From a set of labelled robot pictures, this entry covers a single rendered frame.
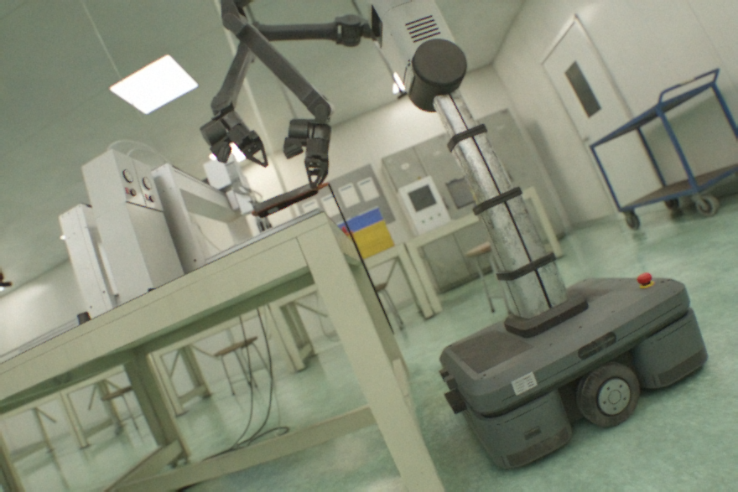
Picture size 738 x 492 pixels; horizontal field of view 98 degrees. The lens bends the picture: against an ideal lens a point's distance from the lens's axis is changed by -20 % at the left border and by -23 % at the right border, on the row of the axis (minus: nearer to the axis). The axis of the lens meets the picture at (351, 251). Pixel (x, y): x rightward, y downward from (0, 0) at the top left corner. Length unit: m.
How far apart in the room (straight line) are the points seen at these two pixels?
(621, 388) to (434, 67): 0.97
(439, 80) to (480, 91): 5.25
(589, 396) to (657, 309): 0.27
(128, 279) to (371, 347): 0.71
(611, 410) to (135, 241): 1.31
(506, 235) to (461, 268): 4.16
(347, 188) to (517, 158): 2.38
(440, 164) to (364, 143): 1.20
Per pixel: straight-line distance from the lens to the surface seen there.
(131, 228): 1.21
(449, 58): 1.22
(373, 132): 5.98
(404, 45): 1.24
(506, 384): 0.96
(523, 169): 5.71
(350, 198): 5.72
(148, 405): 2.50
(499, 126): 5.79
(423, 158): 5.43
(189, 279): 0.94
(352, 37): 1.61
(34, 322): 8.28
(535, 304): 1.16
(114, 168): 1.29
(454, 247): 5.29
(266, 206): 1.15
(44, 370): 1.24
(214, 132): 1.23
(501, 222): 1.15
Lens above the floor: 0.59
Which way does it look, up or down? 4 degrees up
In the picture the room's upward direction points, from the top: 23 degrees counter-clockwise
